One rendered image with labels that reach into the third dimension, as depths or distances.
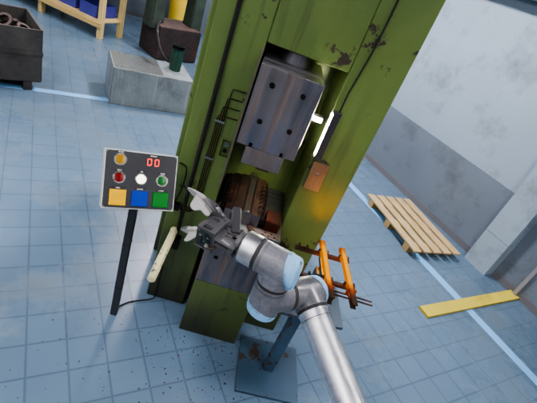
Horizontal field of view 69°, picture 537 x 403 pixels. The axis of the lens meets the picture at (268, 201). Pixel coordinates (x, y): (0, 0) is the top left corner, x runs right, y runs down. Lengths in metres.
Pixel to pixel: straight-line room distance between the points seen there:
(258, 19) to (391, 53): 0.62
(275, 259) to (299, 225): 1.35
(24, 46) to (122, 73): 1.02
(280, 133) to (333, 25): 0.53
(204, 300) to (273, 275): 1.55
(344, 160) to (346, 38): 0.61
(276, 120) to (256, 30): 0.41
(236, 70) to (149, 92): 3.49
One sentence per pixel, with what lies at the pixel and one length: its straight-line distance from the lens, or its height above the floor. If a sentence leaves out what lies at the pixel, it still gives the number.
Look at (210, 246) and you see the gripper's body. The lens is 1.04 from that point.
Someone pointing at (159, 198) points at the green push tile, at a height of 1.02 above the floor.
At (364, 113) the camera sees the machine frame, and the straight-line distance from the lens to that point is 2.05.
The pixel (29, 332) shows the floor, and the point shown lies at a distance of 2.71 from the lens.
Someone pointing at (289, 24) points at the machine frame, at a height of 1.93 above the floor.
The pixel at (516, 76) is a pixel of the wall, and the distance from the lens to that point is 5.37.
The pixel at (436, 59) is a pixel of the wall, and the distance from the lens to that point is 6.04.
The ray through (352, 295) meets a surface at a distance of 1.99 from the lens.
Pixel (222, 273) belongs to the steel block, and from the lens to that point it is 2.35.
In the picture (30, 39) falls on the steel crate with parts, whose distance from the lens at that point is 5.20.
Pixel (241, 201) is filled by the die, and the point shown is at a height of 0.99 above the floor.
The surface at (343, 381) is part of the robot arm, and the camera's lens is 1.10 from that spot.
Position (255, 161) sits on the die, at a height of 1.30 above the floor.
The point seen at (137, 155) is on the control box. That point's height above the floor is 1.18.
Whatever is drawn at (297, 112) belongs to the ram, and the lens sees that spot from 1.87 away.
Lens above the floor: 2.16
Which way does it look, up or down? 31 degrees down
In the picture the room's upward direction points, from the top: 22 degrees clockwise
